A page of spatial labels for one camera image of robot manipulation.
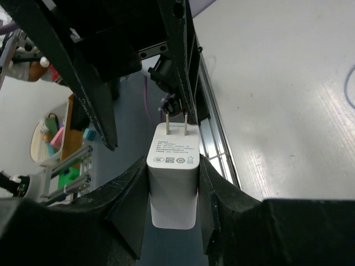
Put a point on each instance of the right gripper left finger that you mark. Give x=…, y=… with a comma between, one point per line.
x=103, y=227

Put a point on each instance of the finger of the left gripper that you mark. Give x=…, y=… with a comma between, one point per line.
x=81, y=77
x=184, y=51

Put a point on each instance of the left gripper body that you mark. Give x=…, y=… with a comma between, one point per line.
x=115, y=37

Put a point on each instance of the white charger plug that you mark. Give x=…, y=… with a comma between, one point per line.
x=173, y=171

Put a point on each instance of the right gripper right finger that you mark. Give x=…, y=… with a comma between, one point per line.
x=237, y=229

